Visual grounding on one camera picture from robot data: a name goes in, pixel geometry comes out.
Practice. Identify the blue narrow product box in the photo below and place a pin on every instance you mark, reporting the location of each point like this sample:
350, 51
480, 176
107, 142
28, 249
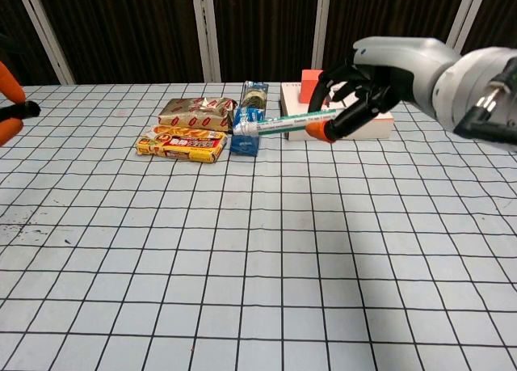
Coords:
244, 144

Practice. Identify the silver brown snack bag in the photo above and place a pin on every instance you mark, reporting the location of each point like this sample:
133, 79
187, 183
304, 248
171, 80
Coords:
198, 114

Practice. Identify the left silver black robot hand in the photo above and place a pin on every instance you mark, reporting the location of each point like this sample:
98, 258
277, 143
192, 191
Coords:
10, 88

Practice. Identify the yellow curry box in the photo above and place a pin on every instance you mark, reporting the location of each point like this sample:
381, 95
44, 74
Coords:
182, 144

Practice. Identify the white marker with green label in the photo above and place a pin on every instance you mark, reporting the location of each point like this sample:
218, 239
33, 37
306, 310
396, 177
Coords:
282, 123

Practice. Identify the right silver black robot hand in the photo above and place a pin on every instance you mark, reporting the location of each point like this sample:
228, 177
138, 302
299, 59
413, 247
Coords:
396, 64

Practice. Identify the white metal frame post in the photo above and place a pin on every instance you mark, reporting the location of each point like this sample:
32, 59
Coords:
206, 31
326, 23
45, 35
468, 11

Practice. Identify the white checked tablecloth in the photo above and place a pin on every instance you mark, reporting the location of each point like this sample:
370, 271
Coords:
242, 245

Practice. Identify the white charger box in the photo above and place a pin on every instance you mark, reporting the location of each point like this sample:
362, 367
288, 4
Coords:
371, 128

